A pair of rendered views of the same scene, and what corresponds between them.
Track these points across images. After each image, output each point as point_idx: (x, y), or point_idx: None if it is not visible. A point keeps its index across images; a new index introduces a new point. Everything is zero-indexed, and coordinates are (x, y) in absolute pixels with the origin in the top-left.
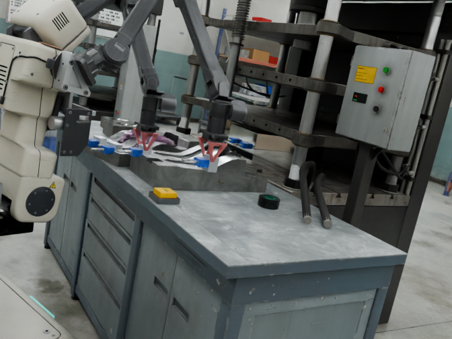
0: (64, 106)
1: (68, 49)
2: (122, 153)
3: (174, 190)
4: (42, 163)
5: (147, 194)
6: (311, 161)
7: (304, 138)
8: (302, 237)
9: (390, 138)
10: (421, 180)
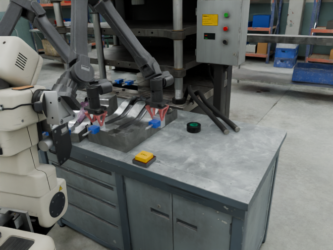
0: (45, 127)
1: (34, 82)
2: (79, 132)
3: (136, 146)
4: (49, 178)
5: (128, 160)
6: (190, 85)
7: (181, 72)
8: (239, 148)
9: (238, 58)
10: (230, 68)
